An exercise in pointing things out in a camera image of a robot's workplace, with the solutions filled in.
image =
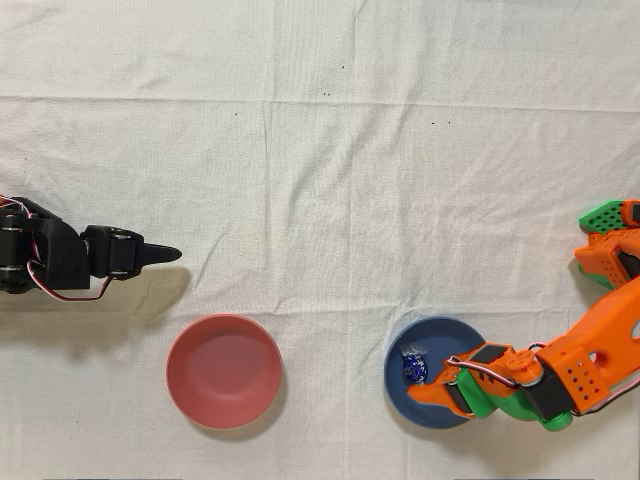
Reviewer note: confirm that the blue bowl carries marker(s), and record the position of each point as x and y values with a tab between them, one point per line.
435	340

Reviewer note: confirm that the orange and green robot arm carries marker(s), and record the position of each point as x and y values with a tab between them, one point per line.
600	340

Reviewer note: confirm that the green orange gripper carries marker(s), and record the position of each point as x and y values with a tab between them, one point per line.
457	397

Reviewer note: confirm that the blue candy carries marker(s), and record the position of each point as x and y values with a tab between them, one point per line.
415	370

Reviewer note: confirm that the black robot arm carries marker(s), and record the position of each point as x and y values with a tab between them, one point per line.
60	255

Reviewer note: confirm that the white creased tablecloth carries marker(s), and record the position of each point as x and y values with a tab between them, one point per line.
320	200

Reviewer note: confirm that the pink bowl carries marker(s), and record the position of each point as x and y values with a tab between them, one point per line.
224	371

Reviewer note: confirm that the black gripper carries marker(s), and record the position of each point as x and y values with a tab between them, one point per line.
119	252

